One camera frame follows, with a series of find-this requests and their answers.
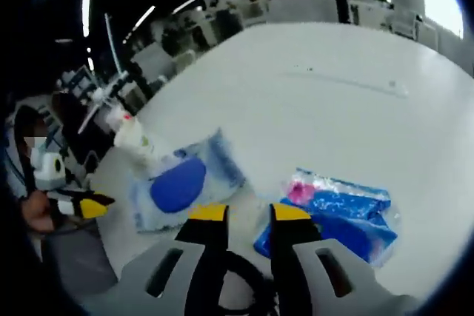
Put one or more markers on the grey mesh office chair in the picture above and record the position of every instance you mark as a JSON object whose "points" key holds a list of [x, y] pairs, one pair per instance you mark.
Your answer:
{"points": [[77, 257]]}

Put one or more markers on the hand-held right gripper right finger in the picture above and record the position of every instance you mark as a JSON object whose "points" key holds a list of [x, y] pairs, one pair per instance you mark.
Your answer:
{"points": [[292, 257]]}

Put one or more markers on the person's left hand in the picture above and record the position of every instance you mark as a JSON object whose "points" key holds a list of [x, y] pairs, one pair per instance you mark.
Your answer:
{"points": [[39, 214]]}

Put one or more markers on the clear plastic bag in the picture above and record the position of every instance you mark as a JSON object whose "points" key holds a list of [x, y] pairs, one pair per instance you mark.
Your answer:
{"points": [[326, 183]]}

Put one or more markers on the white table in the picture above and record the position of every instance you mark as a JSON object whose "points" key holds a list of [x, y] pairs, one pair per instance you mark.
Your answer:
{"points": [[333, 109]]}

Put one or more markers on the white office partition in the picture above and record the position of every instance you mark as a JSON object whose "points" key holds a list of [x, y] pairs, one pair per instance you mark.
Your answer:
{"points": [[300, 10]]}

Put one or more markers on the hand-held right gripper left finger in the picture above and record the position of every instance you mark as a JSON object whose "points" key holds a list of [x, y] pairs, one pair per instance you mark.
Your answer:
{"points": [[207, 257]]}

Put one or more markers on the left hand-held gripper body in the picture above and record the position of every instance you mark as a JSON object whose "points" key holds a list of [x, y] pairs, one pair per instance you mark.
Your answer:
{"points": [[50, 171]]}

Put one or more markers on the white paper cup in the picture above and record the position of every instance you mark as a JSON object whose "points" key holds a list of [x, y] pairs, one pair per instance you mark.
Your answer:
{"points": [[133, 138]]}

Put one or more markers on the clear bag with blue disc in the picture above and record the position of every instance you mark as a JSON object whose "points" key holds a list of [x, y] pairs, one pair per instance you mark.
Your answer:
{"points": [[177, 186]]}

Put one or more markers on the blue packet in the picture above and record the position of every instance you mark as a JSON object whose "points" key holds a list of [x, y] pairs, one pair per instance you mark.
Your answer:
{"points": [[344, 220]]}

